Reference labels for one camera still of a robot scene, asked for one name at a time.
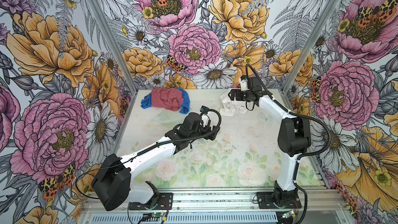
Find white cloth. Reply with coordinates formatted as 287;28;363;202
219;92;248;117

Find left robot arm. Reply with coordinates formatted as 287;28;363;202
91;106;222;211

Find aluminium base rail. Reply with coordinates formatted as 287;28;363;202
82;188;349;214

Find aluminium frame post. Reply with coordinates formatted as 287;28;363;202
87;0;138;96
282;0;341;93

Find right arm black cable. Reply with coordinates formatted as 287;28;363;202
245;63;333;224

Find aluminium frame post right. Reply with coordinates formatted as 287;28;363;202
282;0;341;93

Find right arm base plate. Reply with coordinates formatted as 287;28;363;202
255;190;302;209

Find aluminium frame post left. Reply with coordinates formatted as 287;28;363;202
87;0;138;96

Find red cloth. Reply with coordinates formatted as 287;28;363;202
151;88;184;111

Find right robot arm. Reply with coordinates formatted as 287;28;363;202
228;76;311;208

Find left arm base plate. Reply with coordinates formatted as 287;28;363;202
128;192;174;211

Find white vented cable duct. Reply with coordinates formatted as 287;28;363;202
85;212;278;224

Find blue cloth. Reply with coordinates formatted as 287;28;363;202
141;88;190;114

